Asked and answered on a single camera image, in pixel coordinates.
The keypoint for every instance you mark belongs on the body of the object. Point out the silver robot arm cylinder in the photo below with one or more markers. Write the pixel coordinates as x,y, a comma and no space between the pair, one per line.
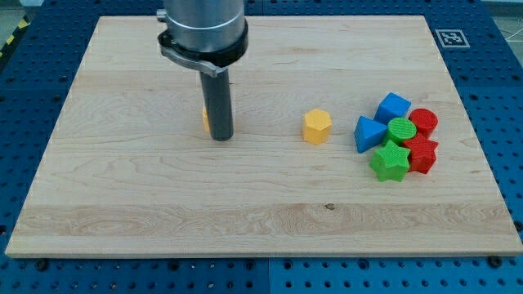
205,25

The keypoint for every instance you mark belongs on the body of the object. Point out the green star block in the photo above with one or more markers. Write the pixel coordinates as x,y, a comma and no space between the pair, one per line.
390,162

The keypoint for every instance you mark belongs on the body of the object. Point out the red star block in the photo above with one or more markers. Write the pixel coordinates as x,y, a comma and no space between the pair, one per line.
422,154

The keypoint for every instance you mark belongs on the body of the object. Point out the yellow hexagon block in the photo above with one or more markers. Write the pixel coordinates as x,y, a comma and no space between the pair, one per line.
316,127

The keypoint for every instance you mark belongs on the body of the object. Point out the yellow block behind rod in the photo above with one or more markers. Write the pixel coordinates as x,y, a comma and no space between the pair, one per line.
206,126

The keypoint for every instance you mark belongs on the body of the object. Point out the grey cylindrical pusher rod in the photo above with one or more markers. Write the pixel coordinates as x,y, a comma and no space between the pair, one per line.
216,94

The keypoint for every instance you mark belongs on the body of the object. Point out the blue triangle block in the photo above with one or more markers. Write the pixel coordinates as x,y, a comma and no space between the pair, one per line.
368,133

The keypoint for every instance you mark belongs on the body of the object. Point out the light wooden board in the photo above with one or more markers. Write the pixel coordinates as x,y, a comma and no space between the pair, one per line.
129,171

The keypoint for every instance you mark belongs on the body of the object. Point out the blue cube block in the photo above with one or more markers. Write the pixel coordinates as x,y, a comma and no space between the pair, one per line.
392,106

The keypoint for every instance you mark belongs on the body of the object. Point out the green cylinder block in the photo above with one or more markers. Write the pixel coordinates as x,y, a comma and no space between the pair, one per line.
399,130

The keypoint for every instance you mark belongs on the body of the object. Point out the red cylinder block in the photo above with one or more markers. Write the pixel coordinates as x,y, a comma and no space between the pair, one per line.
424,120

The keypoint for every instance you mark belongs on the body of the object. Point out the white fiducial marker tag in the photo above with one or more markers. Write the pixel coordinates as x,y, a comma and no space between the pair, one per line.
452,38

